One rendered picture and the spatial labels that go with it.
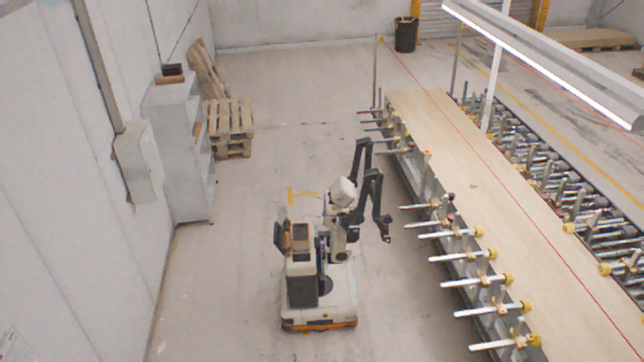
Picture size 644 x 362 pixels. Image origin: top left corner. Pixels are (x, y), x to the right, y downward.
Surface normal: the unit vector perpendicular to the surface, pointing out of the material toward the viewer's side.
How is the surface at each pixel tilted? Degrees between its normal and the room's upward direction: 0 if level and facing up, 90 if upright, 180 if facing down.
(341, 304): 0
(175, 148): 90
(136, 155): 90
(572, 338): 0
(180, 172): 90
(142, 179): 90
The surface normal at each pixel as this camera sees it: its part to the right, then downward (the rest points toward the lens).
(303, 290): 0.05, 0.57
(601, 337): -0.04, -0.82
